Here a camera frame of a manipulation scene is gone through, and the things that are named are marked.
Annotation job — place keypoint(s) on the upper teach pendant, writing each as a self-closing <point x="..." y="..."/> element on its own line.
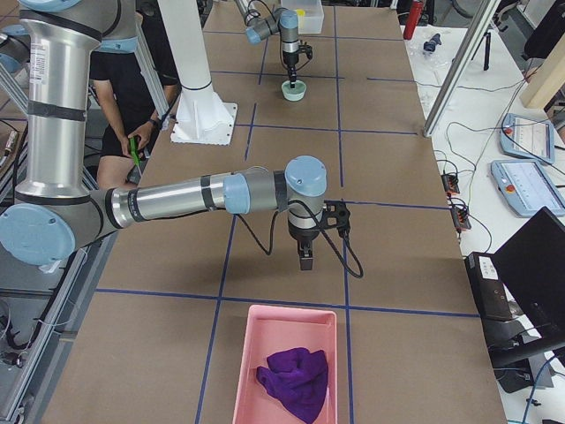
<point x="527" y="138"/>

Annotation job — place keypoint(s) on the blue object on desk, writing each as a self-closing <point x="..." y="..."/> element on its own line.
<point x="431" y="45"/>

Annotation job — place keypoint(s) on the red bottle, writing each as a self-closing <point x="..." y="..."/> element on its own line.
<point x="413" y="19"/>

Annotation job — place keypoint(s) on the green scissors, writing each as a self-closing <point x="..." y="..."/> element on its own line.
<point x="135" y="153"/>

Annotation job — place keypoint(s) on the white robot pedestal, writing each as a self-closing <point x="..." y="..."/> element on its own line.
<point x="201" y="117"/>

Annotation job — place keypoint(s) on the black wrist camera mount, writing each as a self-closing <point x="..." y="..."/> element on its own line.
<point x="336" y="216"/>

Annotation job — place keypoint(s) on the teach pendant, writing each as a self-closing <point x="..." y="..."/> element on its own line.
<point x="527" y="138"/>
<point x="526" y="187"/>

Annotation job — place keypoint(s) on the black computer box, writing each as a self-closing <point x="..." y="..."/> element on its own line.
<point x="488" y="291"/>

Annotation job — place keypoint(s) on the orange connector block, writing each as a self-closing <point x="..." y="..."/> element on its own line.
<point x="450" y="184"/>
<point x="460" y="217"/>

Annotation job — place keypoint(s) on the clear plastic bin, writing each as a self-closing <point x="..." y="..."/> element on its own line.
<point x="310" y="14"/>

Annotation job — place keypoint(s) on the seated person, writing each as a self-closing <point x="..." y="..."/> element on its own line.
<point x="127" y="104"/>

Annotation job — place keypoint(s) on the wooden beam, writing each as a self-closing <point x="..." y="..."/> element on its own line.
<point x="547" y="80"/>

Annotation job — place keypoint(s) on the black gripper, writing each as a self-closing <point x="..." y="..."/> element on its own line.
<point x="290" y="60"/>
<point x="301" y="239"/>

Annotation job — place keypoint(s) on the mint green bowl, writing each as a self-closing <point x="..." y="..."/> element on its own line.
<point x="293" y="91"/>

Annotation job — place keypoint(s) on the pink plastic bin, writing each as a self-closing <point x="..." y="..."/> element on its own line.
<point x="275" y="329"/>

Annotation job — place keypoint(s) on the lower teach pendant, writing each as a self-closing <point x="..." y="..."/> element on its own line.
<point x="526" y="187"/>

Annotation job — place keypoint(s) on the black monitor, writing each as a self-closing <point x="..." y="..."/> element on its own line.
<point x="531" y="266"/>

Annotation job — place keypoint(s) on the aluminium frame post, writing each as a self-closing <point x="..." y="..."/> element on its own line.
<point x="471" y="40"/>

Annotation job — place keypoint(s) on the purple microfiber cloth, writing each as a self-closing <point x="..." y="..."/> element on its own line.
<point x="298" y="379"/>

